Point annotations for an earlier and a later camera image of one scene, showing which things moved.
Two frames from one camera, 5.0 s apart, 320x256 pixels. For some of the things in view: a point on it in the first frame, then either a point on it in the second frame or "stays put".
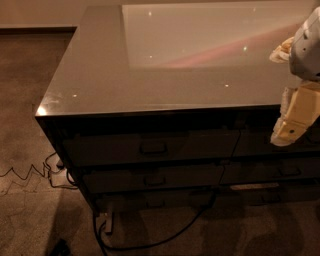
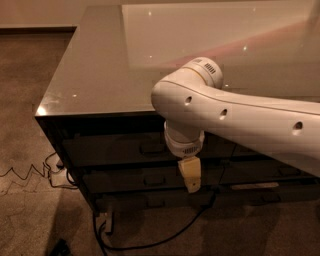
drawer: [179, 147] stays put
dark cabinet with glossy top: [172, 106] stays put
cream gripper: [306, 55] -> [184, 146]
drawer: [150, 201] stays put
